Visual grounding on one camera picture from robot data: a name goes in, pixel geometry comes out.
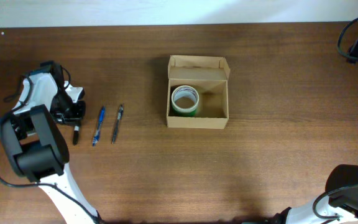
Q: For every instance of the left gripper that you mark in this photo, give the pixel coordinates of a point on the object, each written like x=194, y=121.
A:
x=70, y=117

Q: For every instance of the black white marker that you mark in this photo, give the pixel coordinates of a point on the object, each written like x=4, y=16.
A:
x=76, y=133

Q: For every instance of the blue ballpoint pen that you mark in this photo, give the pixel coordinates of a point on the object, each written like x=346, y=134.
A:
x=96, y=136

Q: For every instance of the black ballpoint pen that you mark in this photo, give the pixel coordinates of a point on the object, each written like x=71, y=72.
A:
x=116, y=126

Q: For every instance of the beige masking tape roll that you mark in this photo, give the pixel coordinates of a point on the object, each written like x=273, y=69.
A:
x=185, y=96

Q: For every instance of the green tape roll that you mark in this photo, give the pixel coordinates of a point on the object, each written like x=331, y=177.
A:
x=184, y=112

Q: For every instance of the cardboard box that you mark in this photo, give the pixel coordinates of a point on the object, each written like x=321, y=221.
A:
x=209, y=76

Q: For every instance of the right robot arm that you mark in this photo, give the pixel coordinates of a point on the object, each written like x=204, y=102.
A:
x=337, y=204

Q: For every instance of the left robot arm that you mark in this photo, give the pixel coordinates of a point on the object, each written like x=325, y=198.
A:
x=34, y=146

